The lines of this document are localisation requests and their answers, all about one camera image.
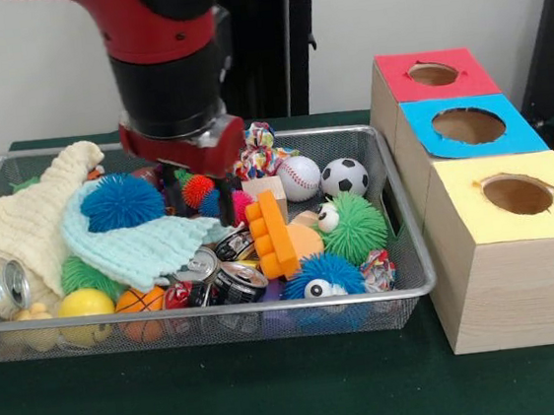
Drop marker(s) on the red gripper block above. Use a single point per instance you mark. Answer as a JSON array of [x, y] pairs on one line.
[[182, 156]]

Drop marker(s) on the small pink spiky ball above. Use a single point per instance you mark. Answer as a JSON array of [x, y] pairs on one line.
[[242, 206]]

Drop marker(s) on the pale blue waffle cloth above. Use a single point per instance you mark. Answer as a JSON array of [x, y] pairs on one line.
[[143, 249]]

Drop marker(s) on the long orange toy brick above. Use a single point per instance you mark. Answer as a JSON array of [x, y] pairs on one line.
[[272, 236]]

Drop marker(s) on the cream yellow knitted cloth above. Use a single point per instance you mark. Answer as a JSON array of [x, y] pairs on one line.
[[16, 220]]

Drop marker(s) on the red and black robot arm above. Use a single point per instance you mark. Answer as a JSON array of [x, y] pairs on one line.
[[161, 51]]

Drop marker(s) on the shallow clear mesh bin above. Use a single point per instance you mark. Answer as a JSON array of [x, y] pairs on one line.
[[85, 168]]

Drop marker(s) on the wooden box with three holes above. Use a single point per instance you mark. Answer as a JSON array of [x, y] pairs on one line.
[[504, 293]]

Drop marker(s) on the plain wooden cube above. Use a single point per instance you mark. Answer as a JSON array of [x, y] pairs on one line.
[[265, 191]]

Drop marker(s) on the silver drink can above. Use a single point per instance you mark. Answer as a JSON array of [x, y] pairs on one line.
[[196, 266]]

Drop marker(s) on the plain blue spiky ball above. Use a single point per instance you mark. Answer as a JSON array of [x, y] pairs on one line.
[[120, 202]]

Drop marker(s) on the black drink can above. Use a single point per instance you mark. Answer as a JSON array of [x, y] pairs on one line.
[[237, 281]]

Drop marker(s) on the white baseball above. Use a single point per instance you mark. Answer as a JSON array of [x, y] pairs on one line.
[[299, 177]]

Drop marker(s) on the small orange basketball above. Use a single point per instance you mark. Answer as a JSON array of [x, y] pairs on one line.
[[136, 303]]

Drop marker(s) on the light green spiky ball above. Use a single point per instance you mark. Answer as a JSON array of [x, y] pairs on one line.
[[88, 277]]

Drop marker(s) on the small soccer ball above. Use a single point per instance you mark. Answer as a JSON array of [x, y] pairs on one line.
[[343, 177]]

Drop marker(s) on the blue spiky ball with eyes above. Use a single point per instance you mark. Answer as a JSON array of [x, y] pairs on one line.
[[324, 280]]

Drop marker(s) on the yellow smiley ball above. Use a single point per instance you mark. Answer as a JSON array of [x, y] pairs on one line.
[[85, 305]]

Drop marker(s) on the large green spiky ball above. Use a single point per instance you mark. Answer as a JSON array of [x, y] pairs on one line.
[[354, 229]]

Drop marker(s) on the crushed shiny silver can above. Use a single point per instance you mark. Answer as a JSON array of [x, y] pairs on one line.
[[4, 289]]

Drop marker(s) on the dark green table cloth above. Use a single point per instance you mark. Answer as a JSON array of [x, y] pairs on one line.
[[277, 396]]

